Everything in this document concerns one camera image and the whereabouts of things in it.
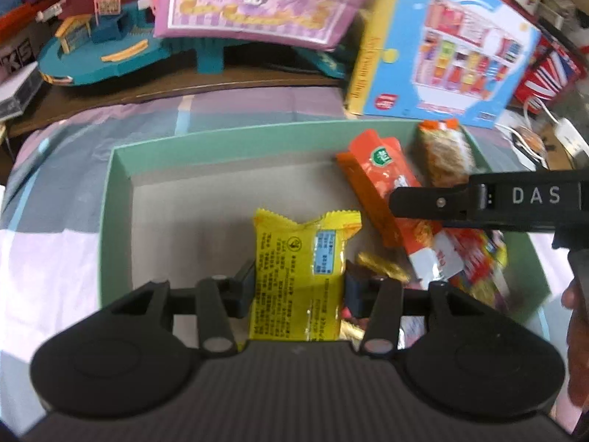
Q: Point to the black white lettered box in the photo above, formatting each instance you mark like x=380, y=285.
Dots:
x=16, y=53

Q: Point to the orange cracker packet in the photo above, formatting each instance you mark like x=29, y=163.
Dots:
x=444, y=152

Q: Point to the yellow printed snack packet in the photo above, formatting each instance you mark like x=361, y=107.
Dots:
x=294, y=285

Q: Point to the person's right hand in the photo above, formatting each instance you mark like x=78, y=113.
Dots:
x=580, y=354

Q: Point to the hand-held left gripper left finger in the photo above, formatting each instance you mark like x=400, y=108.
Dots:
x=245, y=287

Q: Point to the mint green cardboard box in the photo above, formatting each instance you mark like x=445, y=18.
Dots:
x=184, y=221

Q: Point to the red flag biscuit tin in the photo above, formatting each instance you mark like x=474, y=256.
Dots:
x=547, y=73

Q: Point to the gold foil candy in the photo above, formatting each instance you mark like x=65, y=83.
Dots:
x=382, y=267

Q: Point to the blue toy shop box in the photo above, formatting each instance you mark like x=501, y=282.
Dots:
x=451, y=46

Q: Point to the orange crinkled snack packet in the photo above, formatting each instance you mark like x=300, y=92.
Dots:
x=363, y=188

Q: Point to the long orange snack packet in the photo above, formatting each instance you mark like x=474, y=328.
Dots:
x=386, y=161

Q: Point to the clear plastic case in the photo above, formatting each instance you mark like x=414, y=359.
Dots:
x=18, y=94

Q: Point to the teal toy playset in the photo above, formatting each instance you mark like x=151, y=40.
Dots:
x=115, y=50

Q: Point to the rainbow candy packet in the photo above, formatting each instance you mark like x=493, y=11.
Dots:
x=478, y=262

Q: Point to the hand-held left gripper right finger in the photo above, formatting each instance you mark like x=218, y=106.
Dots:
x=353, y=292

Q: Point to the white power strip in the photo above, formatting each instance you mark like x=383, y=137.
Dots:
x=570, y=138

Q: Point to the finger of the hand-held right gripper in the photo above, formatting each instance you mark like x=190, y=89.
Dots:
x=428, y=202

